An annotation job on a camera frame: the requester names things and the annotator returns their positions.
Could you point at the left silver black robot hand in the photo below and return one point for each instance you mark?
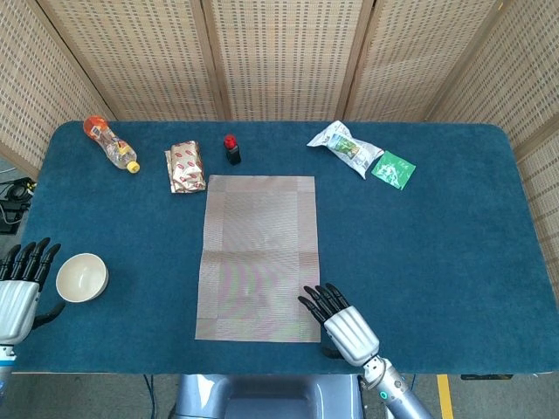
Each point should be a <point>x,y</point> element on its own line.
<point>15,305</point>

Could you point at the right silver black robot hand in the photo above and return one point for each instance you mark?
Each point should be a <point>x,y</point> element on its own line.
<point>351,334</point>

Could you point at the white bowl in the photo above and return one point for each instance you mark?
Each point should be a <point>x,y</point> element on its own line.
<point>80,279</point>

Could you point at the grey woven placemat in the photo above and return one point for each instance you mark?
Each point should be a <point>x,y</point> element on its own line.
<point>257,240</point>

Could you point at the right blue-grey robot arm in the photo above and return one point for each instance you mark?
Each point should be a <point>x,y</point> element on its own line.
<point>397,393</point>

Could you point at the blue-grey robot torso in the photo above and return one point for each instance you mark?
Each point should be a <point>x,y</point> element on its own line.
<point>271,397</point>

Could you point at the yellow floor tape line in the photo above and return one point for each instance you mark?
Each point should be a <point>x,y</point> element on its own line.
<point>444,397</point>

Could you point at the blue carpet table cover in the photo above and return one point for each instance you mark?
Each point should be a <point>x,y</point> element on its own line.
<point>131,218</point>

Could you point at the green sachet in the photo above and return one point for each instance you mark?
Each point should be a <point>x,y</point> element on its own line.
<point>393,170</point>

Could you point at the white green crumpled snack bag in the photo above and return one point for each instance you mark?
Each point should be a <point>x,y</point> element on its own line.
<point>349,148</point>

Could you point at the plastic bottle with yellow cap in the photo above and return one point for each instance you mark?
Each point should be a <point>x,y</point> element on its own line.
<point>109,144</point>

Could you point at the black bottle with red cap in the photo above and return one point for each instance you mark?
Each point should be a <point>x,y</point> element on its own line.
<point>232,155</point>

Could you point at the silver red snack packet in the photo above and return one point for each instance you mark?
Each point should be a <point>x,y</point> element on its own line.
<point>188,168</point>

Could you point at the woven bamboo folding screen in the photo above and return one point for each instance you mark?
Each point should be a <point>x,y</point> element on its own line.
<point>284,57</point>

